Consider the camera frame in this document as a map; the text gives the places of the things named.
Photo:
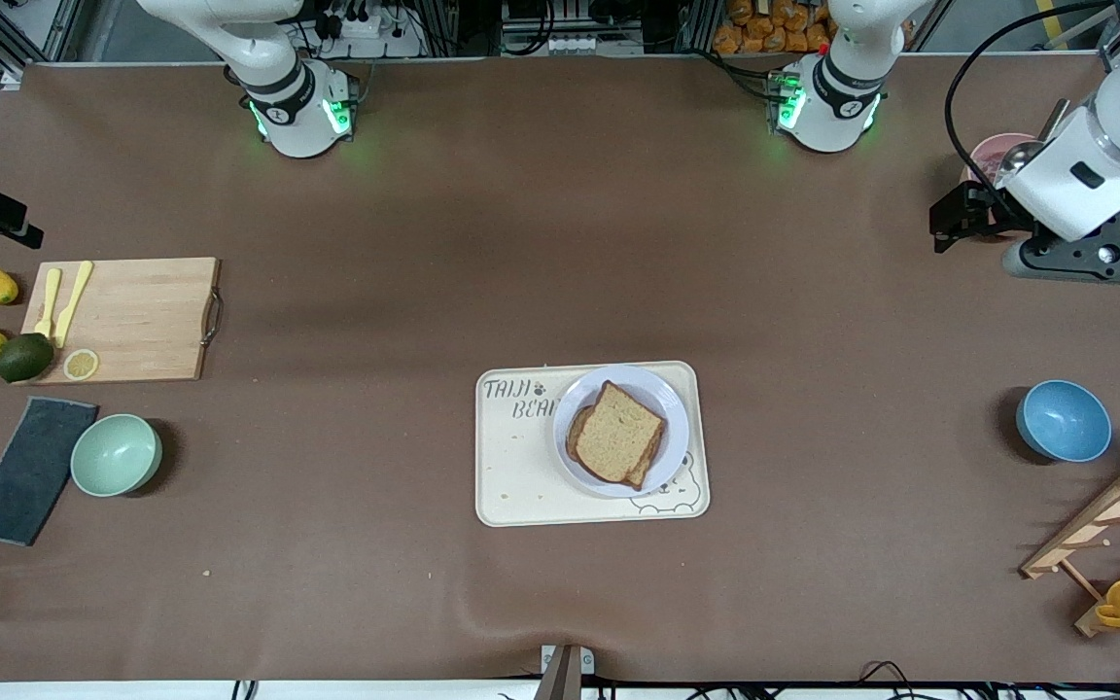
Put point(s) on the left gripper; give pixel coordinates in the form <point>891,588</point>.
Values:
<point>990,210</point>

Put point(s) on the pale lilac round plate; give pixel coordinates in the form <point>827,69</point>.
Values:
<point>662,389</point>

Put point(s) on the light wholemeal bread slice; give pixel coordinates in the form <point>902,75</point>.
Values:
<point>621,433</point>

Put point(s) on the toasted bread slice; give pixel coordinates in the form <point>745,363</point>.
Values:
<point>643,477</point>

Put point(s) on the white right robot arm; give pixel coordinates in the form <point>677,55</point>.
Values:
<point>297,117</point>

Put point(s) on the pink bowl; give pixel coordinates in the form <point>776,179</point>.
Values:
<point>983,156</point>

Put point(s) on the metal scoop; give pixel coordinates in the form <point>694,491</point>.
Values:
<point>1017,156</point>

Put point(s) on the yellow plastic fork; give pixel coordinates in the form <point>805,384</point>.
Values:
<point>51,292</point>

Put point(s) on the yellow plastic knife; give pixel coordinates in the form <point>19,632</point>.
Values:
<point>74,297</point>

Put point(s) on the dark green avocado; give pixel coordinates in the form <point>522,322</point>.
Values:
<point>25,358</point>

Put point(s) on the lemon slice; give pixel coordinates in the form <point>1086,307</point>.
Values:
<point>81,365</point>

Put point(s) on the wooden cutting board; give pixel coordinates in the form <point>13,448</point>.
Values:
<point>132,321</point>

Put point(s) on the blue bowl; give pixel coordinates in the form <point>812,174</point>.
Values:
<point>1064,421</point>

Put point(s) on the dark grey cloth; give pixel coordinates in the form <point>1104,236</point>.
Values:
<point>30,472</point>

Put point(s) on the mint green bowl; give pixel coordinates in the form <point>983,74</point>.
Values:
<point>115,455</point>

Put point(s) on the orange snack packets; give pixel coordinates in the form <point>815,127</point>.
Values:
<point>764,34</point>

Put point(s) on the wooden peg rack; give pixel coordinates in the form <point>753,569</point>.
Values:
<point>1104,520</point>

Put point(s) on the white power strip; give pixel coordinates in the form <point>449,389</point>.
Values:
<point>366,31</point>

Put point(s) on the white socket strip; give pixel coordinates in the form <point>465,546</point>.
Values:
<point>579,45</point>

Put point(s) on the cream bear print tray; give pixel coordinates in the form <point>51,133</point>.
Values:
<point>521,486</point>

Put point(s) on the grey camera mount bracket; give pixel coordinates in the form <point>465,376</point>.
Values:
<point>560,676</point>

